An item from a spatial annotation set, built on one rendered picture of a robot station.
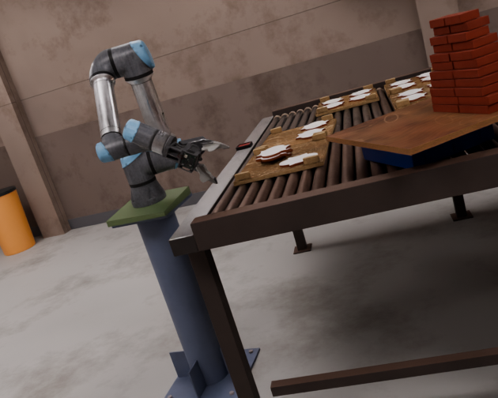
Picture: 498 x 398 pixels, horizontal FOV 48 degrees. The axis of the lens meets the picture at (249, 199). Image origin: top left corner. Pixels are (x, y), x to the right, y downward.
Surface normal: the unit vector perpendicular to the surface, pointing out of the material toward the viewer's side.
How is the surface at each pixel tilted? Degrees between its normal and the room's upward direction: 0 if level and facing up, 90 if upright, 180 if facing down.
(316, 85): 90
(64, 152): 90
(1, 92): 90
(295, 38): 90
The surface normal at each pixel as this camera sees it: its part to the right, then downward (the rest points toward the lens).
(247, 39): -0.27, 0.34
